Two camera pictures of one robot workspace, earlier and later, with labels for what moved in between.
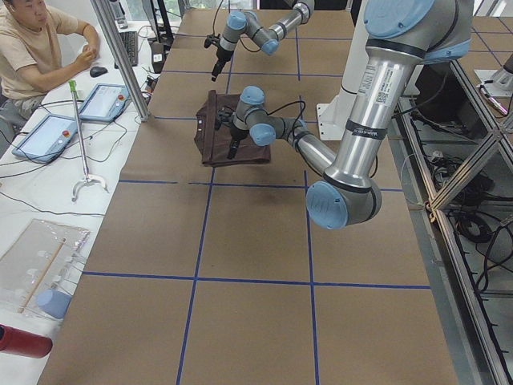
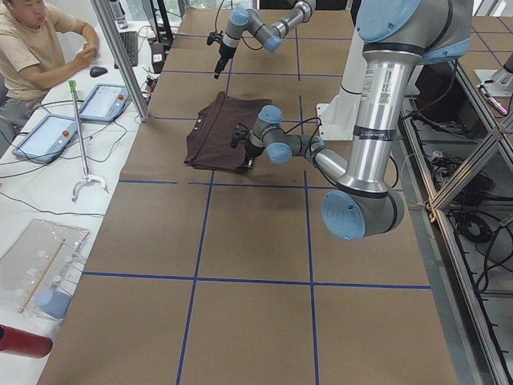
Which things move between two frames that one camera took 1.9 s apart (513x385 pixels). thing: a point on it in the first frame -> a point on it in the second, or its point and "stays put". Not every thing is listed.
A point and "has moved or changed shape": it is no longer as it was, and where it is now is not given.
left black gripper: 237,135 -> 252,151
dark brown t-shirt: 214,143 has moved or changed shape
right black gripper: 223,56 stays put
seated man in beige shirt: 39,42 stays put
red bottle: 18,342 stays put
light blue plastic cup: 54,302 stays put
